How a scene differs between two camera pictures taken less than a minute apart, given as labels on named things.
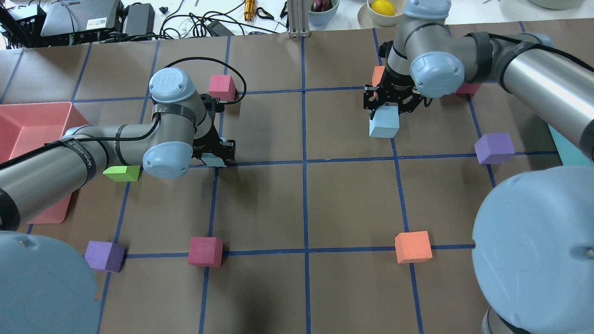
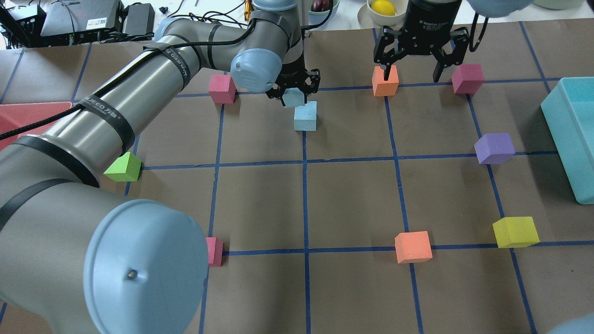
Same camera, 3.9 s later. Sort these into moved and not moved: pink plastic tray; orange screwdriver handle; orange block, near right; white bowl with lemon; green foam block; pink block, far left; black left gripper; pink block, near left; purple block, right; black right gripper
Moved: black right gripper; black left gripper
Not moved: green foam block; orange block, near right; pink block, near left; purple block, right; pink block, far left; pink plastic tray; orange screwdriver handle; white bowl with lemon
